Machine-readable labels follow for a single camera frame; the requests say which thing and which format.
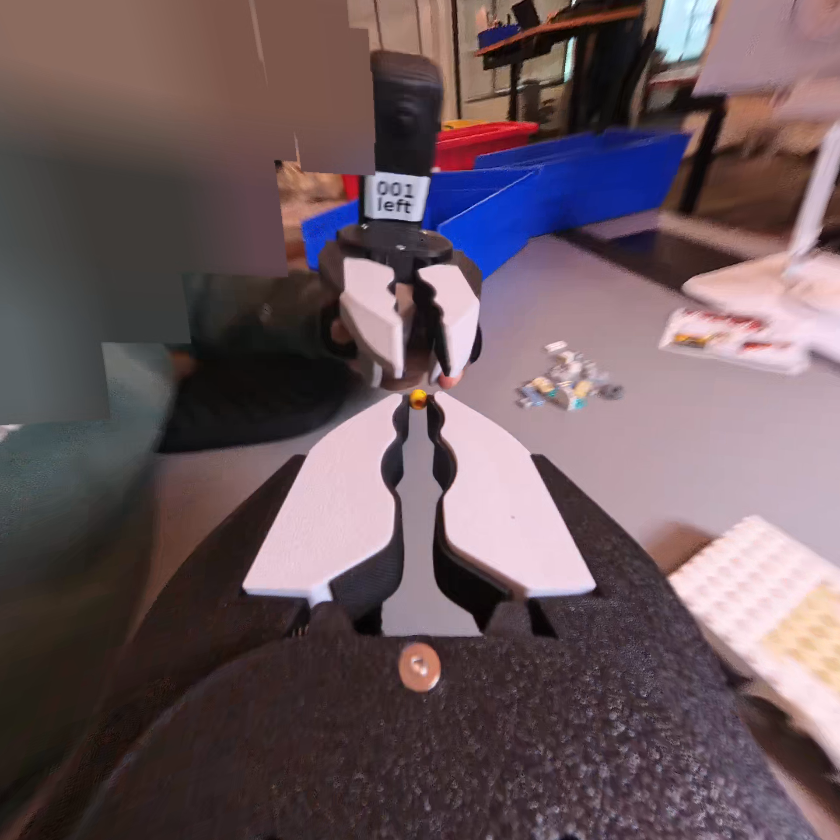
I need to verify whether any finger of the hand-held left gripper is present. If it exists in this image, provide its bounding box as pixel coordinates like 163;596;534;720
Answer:
338;256;409;392
419;262;482;389

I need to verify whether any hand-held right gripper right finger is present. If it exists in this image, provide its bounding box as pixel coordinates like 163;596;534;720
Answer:
427;392;598;599

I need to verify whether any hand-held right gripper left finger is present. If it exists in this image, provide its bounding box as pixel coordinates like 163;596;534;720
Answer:
243;394;411;602

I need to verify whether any blue plastic bin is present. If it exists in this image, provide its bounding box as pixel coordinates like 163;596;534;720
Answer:
302;167;546;280
472;128;693;234

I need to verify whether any person's left forearm green sleeve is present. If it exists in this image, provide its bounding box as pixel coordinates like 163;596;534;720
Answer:
171;272;342;388

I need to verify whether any wooden top standing desk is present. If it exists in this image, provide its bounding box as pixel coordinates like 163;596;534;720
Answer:
474;5;647;119

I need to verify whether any red plastic bin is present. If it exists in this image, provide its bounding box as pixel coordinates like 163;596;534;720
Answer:
433;121;539;173

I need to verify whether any black mesh cushion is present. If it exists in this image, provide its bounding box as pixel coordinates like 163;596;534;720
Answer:
161;357;352;454

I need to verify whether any pile of small lego pieces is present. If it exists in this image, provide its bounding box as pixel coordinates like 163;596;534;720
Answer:
515;341;624;413

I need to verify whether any black office chair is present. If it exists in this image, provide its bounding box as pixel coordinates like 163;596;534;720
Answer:
571;13;657;132

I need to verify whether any white tan lego house model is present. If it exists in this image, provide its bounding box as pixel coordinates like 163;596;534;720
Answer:
666;515;840;756

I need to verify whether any person's torso green sweatshirt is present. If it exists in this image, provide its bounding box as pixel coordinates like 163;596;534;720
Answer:
0;341;172;840

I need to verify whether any lego sticker sheet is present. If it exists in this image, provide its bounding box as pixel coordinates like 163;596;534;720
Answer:
658;308;811;376

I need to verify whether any white book stand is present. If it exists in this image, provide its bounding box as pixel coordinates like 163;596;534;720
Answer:
681;125;840;365

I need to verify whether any pale blue instruction booklet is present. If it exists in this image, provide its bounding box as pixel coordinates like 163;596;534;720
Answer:
692;0;840;122

